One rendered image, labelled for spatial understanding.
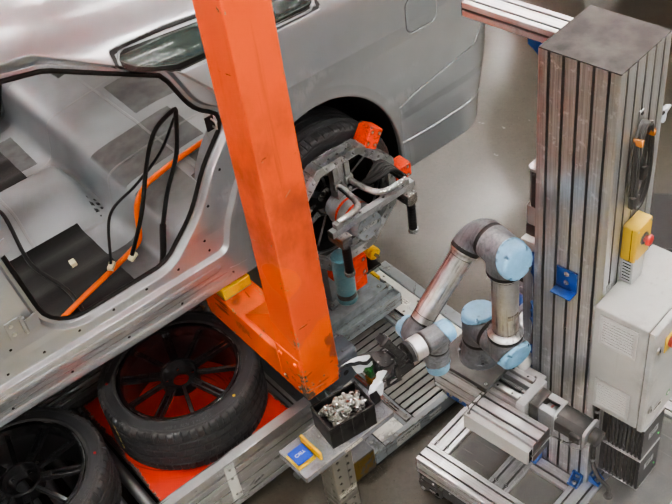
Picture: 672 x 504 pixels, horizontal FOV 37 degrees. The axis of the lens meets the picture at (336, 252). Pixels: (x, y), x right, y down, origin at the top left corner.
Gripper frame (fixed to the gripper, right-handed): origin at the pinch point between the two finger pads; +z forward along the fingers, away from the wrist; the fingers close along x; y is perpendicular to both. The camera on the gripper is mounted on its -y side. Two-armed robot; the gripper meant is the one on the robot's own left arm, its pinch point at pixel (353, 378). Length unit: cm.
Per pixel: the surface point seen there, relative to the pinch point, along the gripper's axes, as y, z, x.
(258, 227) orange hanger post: -21, -6, 61
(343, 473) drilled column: 91, -7, 49
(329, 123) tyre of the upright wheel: -9, -67, 119
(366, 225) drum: 25, -61, 94
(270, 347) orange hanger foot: 47, -5, 83
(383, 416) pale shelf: 73, -28, 47
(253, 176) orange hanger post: -44, -7, 53
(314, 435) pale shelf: 72, -2, 56
